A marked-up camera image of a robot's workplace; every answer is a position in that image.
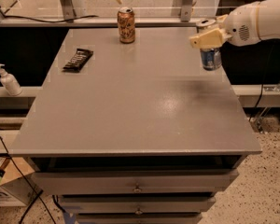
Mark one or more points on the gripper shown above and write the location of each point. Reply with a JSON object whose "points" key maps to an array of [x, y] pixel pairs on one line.
{"points": [[240, 26]]}

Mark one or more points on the silver blue redbull can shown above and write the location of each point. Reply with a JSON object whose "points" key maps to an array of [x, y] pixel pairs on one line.
{"points": [[211, 58]]}

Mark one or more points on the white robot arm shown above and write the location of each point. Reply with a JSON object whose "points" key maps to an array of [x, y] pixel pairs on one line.
{"points": [[268, 20]]}

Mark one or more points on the orange soda can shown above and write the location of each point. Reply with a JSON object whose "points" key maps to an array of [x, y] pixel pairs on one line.
{"points": [[126, 25]]}

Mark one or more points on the grey drawer cabinet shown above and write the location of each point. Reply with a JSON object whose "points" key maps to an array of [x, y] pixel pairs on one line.
{"points": [[146, 106]]}

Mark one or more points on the black chocolate bar wrapper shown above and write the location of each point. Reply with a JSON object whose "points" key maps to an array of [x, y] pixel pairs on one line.
{"points": [[77, 62]]}

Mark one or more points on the top grey drawer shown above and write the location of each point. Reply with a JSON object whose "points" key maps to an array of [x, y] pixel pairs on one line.
{"points": [[137, 182]]}

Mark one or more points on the grey drawer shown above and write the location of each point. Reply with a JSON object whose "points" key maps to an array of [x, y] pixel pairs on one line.
{"points": [[139, 219], [137, 182], [137, 204]]}

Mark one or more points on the middle grey drawer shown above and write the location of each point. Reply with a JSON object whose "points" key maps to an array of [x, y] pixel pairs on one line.
{"points": [[137, 204]]}

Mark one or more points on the white pump sanitizer bottle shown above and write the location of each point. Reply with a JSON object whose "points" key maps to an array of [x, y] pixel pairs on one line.
{"points": [[9, 82]]}

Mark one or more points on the bottom grey drawer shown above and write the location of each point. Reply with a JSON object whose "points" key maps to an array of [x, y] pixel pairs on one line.
{"points": [[139, 219]]}

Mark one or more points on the cardboard box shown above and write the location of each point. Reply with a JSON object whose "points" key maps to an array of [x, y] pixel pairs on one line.
{"points": [[16, 186]]}

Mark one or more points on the right metal bracket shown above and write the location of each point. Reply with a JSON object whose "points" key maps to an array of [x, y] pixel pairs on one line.
{"points": [[186, 10]]}

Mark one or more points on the metal bracket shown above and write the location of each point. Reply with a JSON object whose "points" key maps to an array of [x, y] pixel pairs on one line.
{"points": [[68, 9], [186, 10]]}

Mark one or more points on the left metal bracket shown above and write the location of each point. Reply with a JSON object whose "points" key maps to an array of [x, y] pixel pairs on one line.
{"points": [[68, 9]]}

